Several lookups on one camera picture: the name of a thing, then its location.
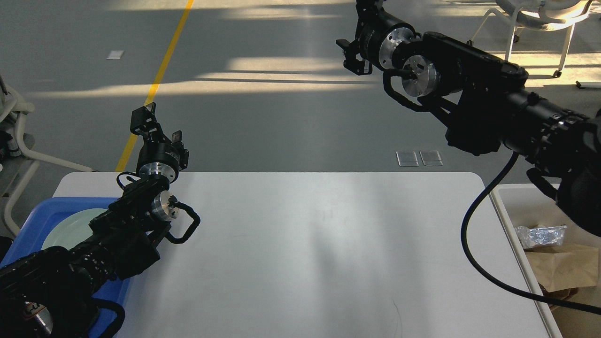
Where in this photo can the white chair left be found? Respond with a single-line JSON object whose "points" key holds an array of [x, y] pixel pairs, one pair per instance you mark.
{"points": [[14, 103]]}

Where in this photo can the brown paper bag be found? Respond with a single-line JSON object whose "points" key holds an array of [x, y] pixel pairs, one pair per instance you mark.
{"points": [[562, 271]]}

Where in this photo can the floor outlet plate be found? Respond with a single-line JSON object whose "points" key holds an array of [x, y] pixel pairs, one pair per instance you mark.
{"points": [[431, 158], [407, 159]]}

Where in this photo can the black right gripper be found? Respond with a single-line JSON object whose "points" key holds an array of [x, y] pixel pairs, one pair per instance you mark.
{"points": [[380, 33]]}

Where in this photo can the left floor outlet plate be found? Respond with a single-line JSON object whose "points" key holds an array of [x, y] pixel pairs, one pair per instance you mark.
{"points": [[407, 159]]}

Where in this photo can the light green plate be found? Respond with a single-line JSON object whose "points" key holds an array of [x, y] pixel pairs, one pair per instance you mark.
{"points": [[73, 230]]}

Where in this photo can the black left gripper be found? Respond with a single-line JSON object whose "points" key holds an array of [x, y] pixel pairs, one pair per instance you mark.
{"points": [[157, 157]]}

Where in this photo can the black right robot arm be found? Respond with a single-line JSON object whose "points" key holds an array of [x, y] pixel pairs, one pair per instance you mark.
{"points": [[481, 100]]}

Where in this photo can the aluminium foil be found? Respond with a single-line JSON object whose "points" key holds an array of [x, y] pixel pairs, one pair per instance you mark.
{"points": [[540, 237]]}

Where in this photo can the blue plastic tray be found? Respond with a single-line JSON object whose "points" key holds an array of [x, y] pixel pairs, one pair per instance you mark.
{"points": [[43, 218]]}

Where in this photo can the right floor outlet plate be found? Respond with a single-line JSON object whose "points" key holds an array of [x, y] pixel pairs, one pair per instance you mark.
{"points": [[431, 158]]}

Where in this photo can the white chair top right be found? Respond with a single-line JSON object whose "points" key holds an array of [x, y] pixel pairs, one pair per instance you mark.
{"points": [[538, 15]]}

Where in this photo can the white chair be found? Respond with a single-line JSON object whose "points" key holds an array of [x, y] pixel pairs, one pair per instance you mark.
{"points": [[538, 15], [14, 103]]}

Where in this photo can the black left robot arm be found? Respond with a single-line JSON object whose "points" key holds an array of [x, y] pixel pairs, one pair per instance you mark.
{"points": [[50, 293]]}

